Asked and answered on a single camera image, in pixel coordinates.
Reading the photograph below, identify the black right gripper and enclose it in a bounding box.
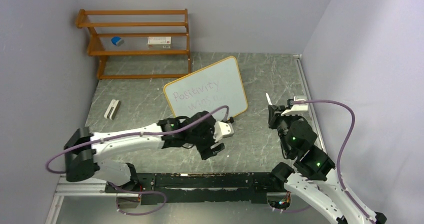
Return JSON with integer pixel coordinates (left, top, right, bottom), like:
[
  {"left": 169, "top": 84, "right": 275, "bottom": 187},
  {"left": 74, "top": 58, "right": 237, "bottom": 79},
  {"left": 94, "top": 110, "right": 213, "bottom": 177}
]
[{"left": 268, "top": 104, "right": 299, "bottom": 156}]

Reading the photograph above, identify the white marker pen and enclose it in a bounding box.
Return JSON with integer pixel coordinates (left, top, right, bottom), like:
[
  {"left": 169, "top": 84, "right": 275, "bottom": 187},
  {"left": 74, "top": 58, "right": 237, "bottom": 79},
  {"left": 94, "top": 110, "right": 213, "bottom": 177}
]
[{"left": 265, "top": 93, "right": 272, "bottom": 105}]

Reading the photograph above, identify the yellow-framed whiteboard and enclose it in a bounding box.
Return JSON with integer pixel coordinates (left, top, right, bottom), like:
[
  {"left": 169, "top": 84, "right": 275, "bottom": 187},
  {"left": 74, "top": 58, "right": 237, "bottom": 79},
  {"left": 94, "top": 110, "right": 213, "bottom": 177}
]
[{"left": 163, "top": 56, "right": 248, "bottom": 120}]

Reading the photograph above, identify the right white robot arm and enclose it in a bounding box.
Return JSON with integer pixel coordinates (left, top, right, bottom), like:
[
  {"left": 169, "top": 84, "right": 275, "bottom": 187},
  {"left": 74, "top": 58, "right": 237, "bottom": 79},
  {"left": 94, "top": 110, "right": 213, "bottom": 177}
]
[{"left": 268, "top": 102, "right": 388, "bottom": 223}]

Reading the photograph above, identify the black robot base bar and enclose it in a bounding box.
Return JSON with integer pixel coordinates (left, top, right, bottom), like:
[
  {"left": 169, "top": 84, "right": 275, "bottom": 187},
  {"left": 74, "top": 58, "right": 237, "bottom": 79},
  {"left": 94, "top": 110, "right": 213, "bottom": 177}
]
[{"left": 137, "top": 172, "right": 292, "bottom": 206}]

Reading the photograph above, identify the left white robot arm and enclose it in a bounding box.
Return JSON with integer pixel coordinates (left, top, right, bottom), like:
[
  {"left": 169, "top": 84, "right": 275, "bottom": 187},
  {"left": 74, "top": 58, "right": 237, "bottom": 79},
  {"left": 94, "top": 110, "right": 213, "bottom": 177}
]
[{"left": 64, "top": 111, "right": 234, "bottom": 192}]

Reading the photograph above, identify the blue whiteboard eraser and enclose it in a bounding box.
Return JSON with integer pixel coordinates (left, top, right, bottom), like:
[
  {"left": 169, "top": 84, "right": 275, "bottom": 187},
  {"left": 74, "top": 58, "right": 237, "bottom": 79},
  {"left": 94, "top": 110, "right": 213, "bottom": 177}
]
[{"left": 110, "top": 36, "right": 124, "bottom": 47}]

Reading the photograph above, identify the white marker holder block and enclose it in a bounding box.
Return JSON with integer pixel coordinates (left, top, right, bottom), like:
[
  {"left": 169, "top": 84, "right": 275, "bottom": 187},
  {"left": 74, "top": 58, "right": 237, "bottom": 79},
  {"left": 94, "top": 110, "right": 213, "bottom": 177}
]
[{"left": 103, "top": 99, "right": 121, "bottom": 120}]

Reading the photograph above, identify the white red box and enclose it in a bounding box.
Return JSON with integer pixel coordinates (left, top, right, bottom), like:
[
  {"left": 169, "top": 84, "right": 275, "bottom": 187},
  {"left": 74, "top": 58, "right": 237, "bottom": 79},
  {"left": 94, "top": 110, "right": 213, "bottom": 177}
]
[{"left": 147, "top": 36, "right": 172, "bottom": 50}]

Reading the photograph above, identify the orange wooden shelf rack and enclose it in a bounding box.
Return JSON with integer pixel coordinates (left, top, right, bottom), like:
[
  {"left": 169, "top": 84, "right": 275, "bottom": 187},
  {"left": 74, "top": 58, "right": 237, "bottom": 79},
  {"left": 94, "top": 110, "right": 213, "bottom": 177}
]
[{"left": 75, "top": 9, "right": 193, "bottom": 80}]

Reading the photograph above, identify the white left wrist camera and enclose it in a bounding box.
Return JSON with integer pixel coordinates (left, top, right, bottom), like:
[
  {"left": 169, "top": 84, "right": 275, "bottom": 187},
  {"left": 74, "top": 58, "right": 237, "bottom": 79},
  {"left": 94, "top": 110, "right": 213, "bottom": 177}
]
[{"left": 213, "top": 121, "right": 235, "bottom": 143}]

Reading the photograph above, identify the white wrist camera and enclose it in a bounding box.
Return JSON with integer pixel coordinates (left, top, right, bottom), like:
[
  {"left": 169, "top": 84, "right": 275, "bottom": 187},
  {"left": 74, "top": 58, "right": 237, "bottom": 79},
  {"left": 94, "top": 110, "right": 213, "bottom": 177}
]
[
  {"left": 213, "top": 121, "right": 235, "bottom": 143},
  {"left": 281, "top": 96, "right": 309, "bottom": 116}
]

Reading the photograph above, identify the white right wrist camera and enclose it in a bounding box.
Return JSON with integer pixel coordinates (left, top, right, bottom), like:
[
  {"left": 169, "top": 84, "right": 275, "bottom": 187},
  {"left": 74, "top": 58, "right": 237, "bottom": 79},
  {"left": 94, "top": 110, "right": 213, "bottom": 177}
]
[{"left": 281, "top": 96, "right": 309, "bottom": 116}]

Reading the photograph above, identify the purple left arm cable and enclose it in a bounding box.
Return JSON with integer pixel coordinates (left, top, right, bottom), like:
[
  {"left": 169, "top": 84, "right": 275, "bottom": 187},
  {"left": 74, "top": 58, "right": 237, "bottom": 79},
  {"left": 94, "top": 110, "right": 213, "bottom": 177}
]
[{"left": 45, "top": 105, "right": 231, "bottom": 175}]

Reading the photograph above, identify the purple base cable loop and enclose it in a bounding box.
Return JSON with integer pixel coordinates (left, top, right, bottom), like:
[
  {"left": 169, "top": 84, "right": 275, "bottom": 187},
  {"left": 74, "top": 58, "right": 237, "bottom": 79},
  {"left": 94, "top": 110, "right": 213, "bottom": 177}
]
[{"left": 107, "top": 182, "right": 168, "bottom": 216}]

